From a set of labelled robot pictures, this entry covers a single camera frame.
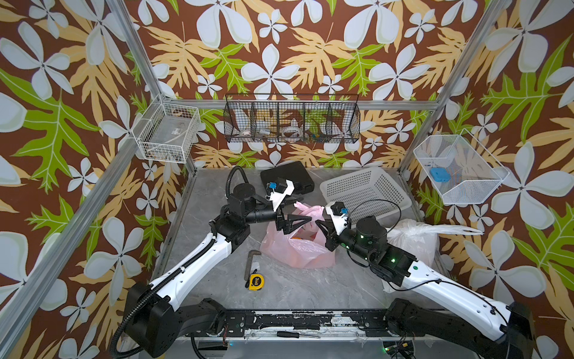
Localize pink printed plastic bag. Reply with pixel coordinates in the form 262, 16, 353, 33
259, 202, 336, 269

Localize white plastic bag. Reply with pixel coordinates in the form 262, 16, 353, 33
387, 218, 484, 269

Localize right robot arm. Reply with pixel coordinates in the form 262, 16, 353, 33
317, 216, 537, 358

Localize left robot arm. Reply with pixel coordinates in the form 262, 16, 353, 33
109, 166, 311, 358

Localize large metal hex key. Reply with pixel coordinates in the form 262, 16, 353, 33
244, 250, 262, 281

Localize black plastic tool case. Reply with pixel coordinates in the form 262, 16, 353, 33
260, 161, 315, 194

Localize white plastic perforated basket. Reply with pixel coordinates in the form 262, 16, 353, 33
320, 168, 412, 223

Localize yellow tape measure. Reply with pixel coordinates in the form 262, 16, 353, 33
245, 272, 265, 291

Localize white tape roll in basket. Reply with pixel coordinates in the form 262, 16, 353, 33
281, 127, 303, 139

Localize black screwdriver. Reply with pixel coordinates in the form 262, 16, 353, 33
276, 331, 321, 339

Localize blue object in basket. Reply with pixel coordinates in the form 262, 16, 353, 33
430, 168, 451, 183

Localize white mesh basket right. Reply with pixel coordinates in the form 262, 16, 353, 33
414, 130, 510, 206

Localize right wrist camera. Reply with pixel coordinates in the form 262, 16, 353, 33
325, 201, 349, 235

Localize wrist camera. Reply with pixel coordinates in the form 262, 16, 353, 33
266, 178, 294, 212
325, 201, 349, 235

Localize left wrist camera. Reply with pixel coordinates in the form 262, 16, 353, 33
266, 178, 294, 212

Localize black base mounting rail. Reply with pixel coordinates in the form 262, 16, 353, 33
184, 308, 425, 338

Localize black wire basket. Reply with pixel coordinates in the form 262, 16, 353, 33
223, 93, 361, 144

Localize white wire basket left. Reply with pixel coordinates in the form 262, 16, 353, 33
132, 96, 202, 164

